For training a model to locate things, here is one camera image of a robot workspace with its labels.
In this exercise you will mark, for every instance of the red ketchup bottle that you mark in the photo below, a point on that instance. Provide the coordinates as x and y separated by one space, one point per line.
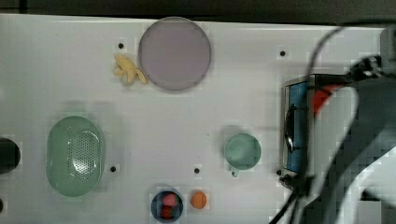
321 96

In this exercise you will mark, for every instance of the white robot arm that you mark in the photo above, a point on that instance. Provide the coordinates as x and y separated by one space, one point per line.
353 129

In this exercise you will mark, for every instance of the black toaster oven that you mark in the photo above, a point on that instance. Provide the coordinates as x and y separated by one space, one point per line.
303 98

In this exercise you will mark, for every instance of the green mug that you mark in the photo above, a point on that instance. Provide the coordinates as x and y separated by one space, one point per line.
242 151

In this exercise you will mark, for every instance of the purple round plate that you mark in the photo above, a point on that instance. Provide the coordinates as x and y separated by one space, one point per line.
174 53

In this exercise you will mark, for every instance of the small orange fruit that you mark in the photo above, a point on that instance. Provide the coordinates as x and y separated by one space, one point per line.
198 199

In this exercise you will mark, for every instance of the blue bowl with strawberries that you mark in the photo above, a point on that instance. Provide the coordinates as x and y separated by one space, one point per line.
167 206

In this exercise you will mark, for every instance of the green oval colander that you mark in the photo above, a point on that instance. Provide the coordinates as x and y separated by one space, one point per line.
75 156

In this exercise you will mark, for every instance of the black cylinder cup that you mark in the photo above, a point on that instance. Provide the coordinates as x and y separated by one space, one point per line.
10 155

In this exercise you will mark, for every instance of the oven door handle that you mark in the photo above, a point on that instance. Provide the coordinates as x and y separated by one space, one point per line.
296 128

